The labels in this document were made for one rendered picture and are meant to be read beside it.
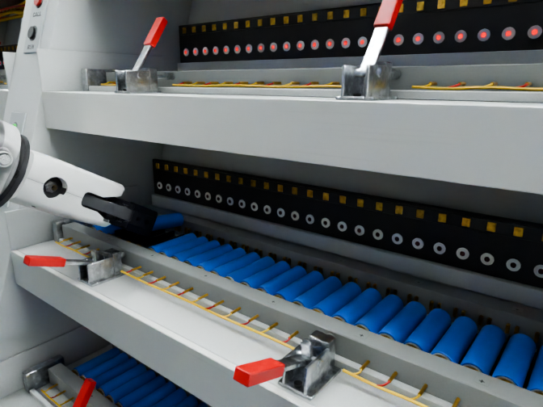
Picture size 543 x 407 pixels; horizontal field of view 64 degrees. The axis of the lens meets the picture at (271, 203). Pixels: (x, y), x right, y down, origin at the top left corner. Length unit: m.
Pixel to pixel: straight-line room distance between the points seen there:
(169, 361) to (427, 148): 0.27
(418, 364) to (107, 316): 0.29
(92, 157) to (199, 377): 0.38
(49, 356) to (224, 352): 0.39
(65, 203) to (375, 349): 0.30
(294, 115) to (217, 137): 0.08
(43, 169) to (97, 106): 0.11
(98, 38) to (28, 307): 0.37
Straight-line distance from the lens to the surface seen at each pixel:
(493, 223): 0.42
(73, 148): 0.65
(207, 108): 0.38
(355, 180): 0.51
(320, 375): 0.33
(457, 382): 0.32
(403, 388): 0.33
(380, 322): 0.38
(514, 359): 0.36
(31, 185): 0.44
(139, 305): 0.44
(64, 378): 0.67
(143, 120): 0.45
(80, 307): 0.51
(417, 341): 0.35
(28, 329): 0.68
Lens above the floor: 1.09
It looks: 1 degrees down
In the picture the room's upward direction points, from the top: 11 degrees clockwise
